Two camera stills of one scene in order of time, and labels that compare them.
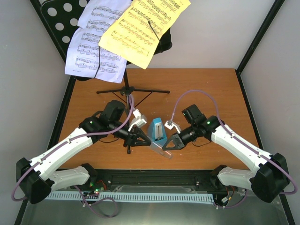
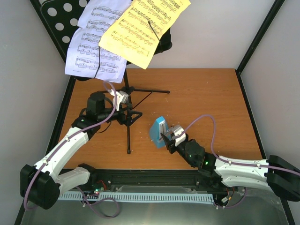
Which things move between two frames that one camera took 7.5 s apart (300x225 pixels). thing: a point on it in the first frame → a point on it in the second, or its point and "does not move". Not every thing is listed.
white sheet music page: x=85 y=56 does not move
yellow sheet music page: x=134 y=37 does not move
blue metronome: x=159 y=137 does not move
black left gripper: x=132 y=139 → x=122 y=120
